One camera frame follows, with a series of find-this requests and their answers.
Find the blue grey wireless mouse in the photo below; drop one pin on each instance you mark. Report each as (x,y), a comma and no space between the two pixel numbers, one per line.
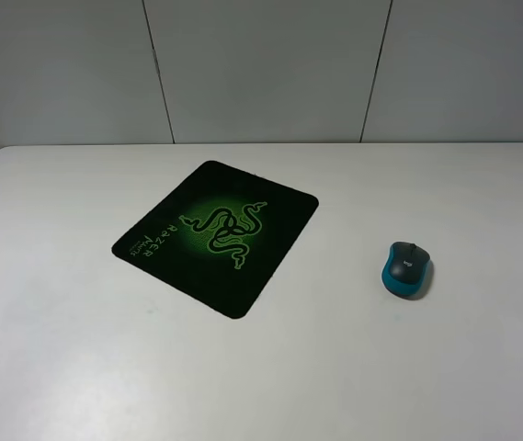
(408,271)

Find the black green Razer mouse pad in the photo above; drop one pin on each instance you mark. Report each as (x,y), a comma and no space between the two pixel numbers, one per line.
(219,236)

